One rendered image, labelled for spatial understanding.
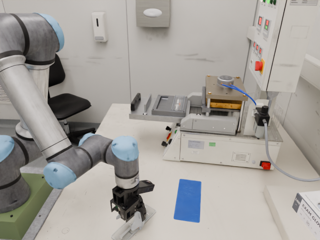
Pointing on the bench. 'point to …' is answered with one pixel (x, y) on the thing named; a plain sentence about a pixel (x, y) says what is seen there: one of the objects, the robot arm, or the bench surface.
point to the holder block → (161, 102)
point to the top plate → (225, 88)
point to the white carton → (309, 210)
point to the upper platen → (225, 105)
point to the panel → (171, 136)
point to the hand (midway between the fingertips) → (135, 221)
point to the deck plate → (273, 135)
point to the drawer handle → (135, 101)
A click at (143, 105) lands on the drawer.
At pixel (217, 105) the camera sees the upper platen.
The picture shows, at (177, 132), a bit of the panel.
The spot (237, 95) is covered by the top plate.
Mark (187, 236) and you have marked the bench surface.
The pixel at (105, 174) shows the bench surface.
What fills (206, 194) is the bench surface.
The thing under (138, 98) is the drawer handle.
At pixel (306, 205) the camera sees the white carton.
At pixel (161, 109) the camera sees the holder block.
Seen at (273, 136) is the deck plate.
